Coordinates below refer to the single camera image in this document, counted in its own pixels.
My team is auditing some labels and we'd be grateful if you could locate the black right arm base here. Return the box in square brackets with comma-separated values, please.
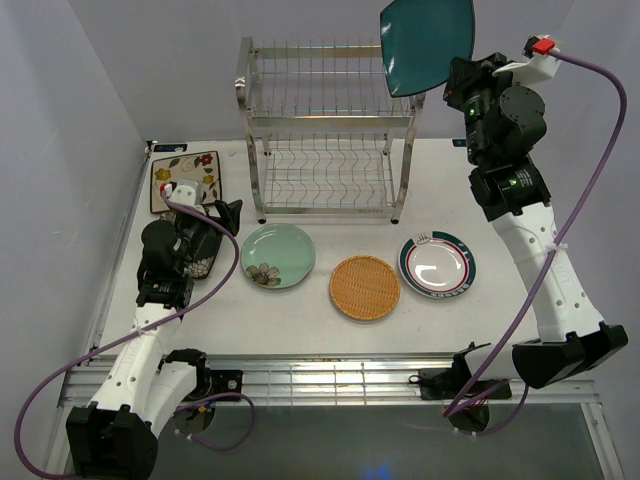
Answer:
[408, 342, 512, 400]

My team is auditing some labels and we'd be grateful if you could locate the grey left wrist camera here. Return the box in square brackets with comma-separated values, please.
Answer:
[160, 179, 204, 207]

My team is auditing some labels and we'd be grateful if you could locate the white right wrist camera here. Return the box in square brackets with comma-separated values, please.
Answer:
[492, 35, 561, 86]

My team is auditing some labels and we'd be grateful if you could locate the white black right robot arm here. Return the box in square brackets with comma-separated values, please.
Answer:
[443, 46, 628, 397]

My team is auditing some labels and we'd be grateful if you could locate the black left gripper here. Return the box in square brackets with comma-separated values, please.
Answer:
[174, 199, 241, 274]

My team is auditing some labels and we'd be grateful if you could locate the black square floral plate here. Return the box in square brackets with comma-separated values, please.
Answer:
[160, 210, 222, 280]

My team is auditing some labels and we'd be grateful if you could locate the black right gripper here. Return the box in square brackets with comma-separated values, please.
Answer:
[441, 52, 524, 166]

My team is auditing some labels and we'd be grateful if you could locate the stainless steel dish rack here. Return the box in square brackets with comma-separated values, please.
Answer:
[234, 37, 425, 224]

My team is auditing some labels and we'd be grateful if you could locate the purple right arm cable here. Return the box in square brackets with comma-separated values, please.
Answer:
[399, 52, 629, 437]

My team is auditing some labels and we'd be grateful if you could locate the aluminium front rail frame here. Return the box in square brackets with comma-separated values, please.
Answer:
[57, 134, 601, 409]

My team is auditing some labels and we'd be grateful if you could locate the woven bamboo round plate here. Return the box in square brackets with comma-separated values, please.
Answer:
[329, 255, 401, 321]

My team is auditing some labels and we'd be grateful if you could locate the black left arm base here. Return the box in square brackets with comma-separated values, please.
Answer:
[187, 367, 244, 402]

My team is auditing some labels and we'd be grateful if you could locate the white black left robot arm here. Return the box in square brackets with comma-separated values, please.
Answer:
[66, 200, 243, 479]

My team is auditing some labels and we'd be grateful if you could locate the light green floral plate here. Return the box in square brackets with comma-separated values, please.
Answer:
[240, 224, 316, 290]

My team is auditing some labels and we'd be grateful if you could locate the white plate teal red rim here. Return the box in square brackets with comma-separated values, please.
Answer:
[398, 231, 477, 300]

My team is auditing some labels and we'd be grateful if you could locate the cream square floral plate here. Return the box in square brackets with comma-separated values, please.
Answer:
[150, 151, 222, 214]

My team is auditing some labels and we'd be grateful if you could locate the dark teal square plate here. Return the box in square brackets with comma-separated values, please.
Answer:
[379, 0, 476, 98]

